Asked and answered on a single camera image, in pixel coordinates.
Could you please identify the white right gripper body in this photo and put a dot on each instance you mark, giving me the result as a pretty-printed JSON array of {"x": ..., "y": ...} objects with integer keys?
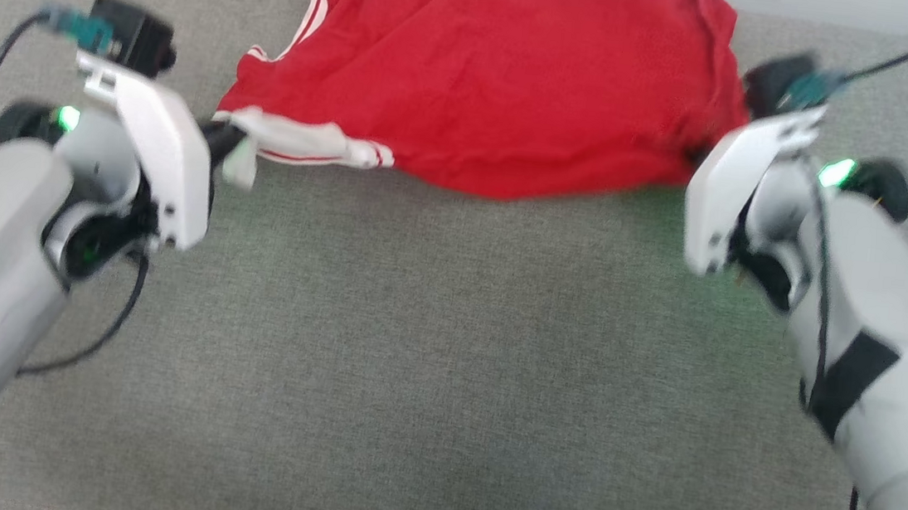
[{"x": 718, "y": 197}]

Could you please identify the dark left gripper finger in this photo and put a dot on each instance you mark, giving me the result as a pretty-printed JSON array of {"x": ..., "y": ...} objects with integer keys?
[{"x": 221, "y": 143}]

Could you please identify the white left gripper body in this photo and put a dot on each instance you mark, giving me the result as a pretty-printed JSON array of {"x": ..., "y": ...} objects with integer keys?
[{"x": 171, "y": 161}]

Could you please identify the red jersey with white trim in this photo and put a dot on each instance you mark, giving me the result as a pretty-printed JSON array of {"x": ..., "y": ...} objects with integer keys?
[{"x": 504, "y": 85}]

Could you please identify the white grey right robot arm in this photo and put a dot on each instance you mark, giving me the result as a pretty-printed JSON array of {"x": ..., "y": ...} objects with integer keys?
[{"x": 888, "y": 330}]

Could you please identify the grey fabric sofa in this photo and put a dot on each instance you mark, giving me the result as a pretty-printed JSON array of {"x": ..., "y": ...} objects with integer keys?
[{"x": 444, "y": 354}]

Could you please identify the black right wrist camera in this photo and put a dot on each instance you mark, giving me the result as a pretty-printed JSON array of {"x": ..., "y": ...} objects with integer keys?
[{"x": 775, "y": 78}]

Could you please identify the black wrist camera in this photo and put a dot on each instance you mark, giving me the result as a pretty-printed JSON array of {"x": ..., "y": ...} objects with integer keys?
[
  {"x": 134, "y": 33},
  {"x": 775, "y": 78}
]

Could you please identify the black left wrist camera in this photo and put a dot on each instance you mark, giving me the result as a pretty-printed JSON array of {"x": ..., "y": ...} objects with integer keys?
[{"x": 134, "y": 33}]

